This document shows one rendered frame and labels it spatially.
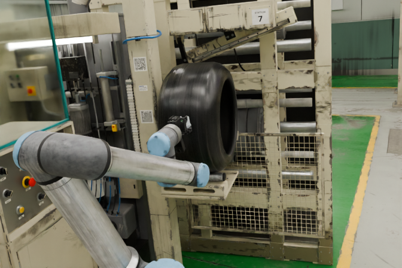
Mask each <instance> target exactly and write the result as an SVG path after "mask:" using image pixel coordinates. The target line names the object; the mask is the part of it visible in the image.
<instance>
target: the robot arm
mask: <svg viewBox="0 0 402 268"><path fill-rule="evenodd" d="M185 118H186V119H185ZM171 120H172V121H171ZM190 132H192V128H191V124H190V120H189V116H187V115H186V116H185V117H179V116H174V117H173V116H171V117H170V118H169V121H168V123H167V125H166V126H165V127H163V128H162V129H160V130H159V131H158V132H156V133H154V134H153V135H152V136H151V137H150V138H149V140H148V142H147V149H148V152H149V153H150V154H145V153H140V152H136V151H130V150H125V149H121V148H115V147H110V146H109V144H108V143H107V142H106V141H104V140H103V139H98V138H92V137H89V136H82V135H75V134H69V133H57V132H45V131H42V130H37V131H31V132H27V133H25V134H24V135H22V136H21V137H19V139H18V140H17V142H16V144H15V146H14V151H13V160H14V162H15V164H16V165H17V167H19V168H20V169H21V170H23V171H28V172H29V173H30V174H31V175H32V177H33V178H34V180H35V181H36V182H37V184H38V185H40V186H41V187H42V189H43V190H44V191H45V193H46V195H47V196H48V197H49V198H50V200H51V201H52V202H53V204H54V205H55V207H56V208H57V210H58V211H59V212H60V214H61V215H62V217H63V218H64V219H65V221H66V222H67V223H68V225H69V226H70V228H71V229H72V230H73V232H74V233H75V234H76V235H77V237H78V238H79V240H80V241H81V243H82V244H83V245H84V247H85V248H86V250H87V251H88V252H89V254H90V255H91V256H92V258H93V259H94V261H95V262H96V263H97V265H98V266H99V268H184V266H183V265H182V264H181V263H180V262H179V261H175V260H173V259H170V258H161V259H158V260H157V261H152V262H150V263H147V262H145V261H143V260H142V258H141V257H140V256H139V254H138V252H137V251H136V249H135V248H133V247H131V246H126V244H125V243H124V241H123V239H122V238H121V236H120V235H119V233H118V231H117V230H116V229H115V227H114V225H113V224H112V222H111V220H110V219H109V218H108V216H107V214H106V213H105V211H104V210H103V208H102V207H101V205H100V203H99V202H98V200H97V198H96V197H95V195H94V194H93V192H92V191H91V189H90V187H89V186H88V185H87V183H86V181H85V180H92V181H96V180H99V179H101V178H103V177H104V176H110V177H116V178H127V179H138V180H144V181H155V182H157V183H158V185H159V186H161V187H173V186H175V185H177V184H181V185H188V186H193V187H198V188H199V187H204V186H206V184H207V183H208V180H209V168H208V166H207V165H206V164H203V163H195V162H188V161H182V160H176V158H175V152H176V153H184V151H185V145H184V142H183V140H182V136H185V135H188V133H190Z"/></svg>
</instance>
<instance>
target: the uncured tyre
mask: <svg viewBox="0 0 402 268"><path fill-rule="evenodd" d="M186 115H187V116H189V120H190V124H191V128H192V132H190V133H188V135H185V136H182V140H183V142H184V145H185V151H184V153H176V152H175V158H176V160H182V161H188V162H195V163H203V164H206V165H207V166H208V168H209V172H219V171H222V170H223V169H224V168H226V167H227V166H228V165H229V164H230V163H231V161H232V159H233V156H234V153H235V148H236V140H237V99H236V90H235V84H234V81H233V78H232V75H231V73H230V71H229V70H228V69H227V68H225V67H224V66H223V65H222V64H220V63H217V62H199V63H182V64H180V65H177V66H175V67H174V68H173V69H172V70H171V71H170V73H168V74H167V76H166V77H165V79H164V81H163V83H162V86H161V89H160V93H159V100H158V106H157V127H158V131H159V130H160V129H162V128H163V127H165V126H166V125H168V121H169V118H170V117H171V116H173V117H174V116H179V117H185V116H186Z"/></svg>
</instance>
